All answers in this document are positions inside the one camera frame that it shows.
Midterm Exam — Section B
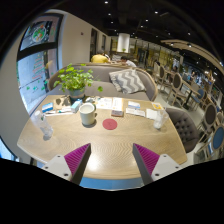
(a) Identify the blue card box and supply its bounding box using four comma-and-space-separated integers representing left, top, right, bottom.
42, 103, 53, 113

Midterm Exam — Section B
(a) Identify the yellow card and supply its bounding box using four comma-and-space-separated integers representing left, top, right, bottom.
152, 102, 164, 110

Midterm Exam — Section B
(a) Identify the person in yellow shirt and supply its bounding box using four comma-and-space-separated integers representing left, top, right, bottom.
91, 50, 108, 63

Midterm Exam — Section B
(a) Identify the red round coaster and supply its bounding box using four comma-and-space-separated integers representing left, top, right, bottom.
102, 119, 117, 130

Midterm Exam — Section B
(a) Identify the white ceiling lamp shade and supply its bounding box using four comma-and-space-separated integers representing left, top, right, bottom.
117, 33, 130, 53

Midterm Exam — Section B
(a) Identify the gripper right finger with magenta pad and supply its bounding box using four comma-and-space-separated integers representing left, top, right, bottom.
132, 143, 182, 185

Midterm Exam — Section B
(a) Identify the small brown card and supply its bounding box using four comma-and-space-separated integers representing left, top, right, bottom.
111, 110, 124, 117

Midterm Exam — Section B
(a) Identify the white ceramic mug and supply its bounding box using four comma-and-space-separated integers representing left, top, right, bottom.
79, 103, 95, 125

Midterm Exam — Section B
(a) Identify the light blue tissue box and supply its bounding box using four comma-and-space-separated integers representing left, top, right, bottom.
71, 100, 82, 113

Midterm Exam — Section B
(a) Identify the white and blue leaflet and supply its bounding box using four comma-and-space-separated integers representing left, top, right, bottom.
126, 101, 145, 117

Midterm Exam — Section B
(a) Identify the clear glass cup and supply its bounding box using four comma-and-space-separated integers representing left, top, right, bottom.
154, 110, 169, 129

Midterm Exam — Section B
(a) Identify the blue cushioned chair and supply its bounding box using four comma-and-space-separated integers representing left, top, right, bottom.
193, 125, 224, 164

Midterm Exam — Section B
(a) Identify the green potted plant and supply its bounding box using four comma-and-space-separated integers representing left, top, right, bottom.
53, 64, 95, 100

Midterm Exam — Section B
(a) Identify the grey chevron cushion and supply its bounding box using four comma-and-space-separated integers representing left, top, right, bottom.
109, 69, 146, 94

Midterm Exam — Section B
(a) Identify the person in white shirt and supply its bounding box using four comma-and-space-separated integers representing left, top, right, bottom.
121, 56, 136, 67

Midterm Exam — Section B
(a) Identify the wooden round-back chair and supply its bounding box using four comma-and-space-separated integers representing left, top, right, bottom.
169, 73, 185, 105

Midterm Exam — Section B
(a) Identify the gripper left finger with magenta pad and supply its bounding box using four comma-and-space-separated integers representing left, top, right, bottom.
42, 143, 91, 185

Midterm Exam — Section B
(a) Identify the dark grey tufted chair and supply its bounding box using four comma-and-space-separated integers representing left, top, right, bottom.
166, 108, 199, 153

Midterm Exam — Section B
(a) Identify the wall menu poster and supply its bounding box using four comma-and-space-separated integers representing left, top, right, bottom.
16, 13, 63, 113

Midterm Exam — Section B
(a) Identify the white open brochure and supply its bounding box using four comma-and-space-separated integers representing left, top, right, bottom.
96, 97, 123, 111

